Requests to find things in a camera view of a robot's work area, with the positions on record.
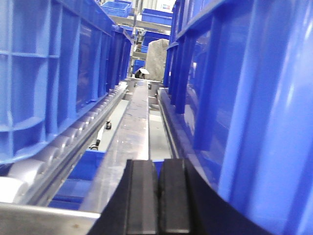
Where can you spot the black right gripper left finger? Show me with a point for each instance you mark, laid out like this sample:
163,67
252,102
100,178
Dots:
132,210

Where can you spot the lower blue bin left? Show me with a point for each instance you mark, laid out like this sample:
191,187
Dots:
73,191

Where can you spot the steel front stop bar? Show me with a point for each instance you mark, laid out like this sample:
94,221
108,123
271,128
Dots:
34,220

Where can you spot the white roller track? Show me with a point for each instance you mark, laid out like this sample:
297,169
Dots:
36,180

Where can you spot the distant blue bin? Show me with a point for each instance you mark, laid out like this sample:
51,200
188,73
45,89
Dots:
158,17
118,8

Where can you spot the blue bin left front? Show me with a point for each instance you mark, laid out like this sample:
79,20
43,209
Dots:
52,70

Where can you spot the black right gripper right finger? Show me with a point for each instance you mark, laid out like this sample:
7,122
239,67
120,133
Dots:
189,206

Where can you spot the grey covered object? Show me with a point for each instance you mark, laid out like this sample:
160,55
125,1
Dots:
156,59

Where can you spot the blue bin right front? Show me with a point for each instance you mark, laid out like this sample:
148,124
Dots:
239,107

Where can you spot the blue bin left rear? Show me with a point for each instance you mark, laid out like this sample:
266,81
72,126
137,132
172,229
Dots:
118,60

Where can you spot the distant blue bin right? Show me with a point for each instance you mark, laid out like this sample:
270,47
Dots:
158,17

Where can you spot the distant blue bin left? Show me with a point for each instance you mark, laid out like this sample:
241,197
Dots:
118,8

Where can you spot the steel divider rail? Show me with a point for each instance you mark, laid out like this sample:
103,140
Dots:
131,141

